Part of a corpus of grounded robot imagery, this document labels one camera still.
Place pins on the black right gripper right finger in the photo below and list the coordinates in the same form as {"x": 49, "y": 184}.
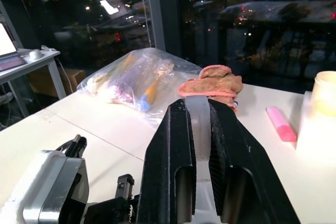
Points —
{"x": 236, "y": 155}

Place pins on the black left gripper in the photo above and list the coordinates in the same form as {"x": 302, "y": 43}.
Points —
{"x": 110, "y": 211}

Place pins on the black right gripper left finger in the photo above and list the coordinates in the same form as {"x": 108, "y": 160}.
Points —
{"x": 165, "y": 155}

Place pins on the translucent yellowish plastic cup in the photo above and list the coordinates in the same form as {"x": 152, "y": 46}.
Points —
{"x": 326, "y": 93}

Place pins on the pink cylindrical tube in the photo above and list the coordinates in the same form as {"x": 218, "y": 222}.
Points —
{"x": 281, "y": 124}

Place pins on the orange tube with blue cap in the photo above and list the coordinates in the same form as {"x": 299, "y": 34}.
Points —
{"x": 151, "y": 93}

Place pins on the pink and brown cloth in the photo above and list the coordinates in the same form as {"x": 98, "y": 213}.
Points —
{"x": 212, "y": 79}

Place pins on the white cylindrical container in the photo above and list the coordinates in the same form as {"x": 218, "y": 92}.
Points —
{"x": 315, "y": 134}

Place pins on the clear plastic bag of supplies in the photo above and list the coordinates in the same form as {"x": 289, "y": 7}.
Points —
{"x": 123, "y": 77}

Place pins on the brown cardboard box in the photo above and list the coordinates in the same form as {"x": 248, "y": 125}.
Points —
{"x": 47, "y": 82}

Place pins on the white side desk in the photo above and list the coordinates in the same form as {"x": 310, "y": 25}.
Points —
{"x": 39, "y": 61}

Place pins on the small white round object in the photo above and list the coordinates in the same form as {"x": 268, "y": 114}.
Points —
{"x": 34, "y": 54}

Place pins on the open laptop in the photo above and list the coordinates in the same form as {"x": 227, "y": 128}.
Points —
{"x": 6, "y": 51}

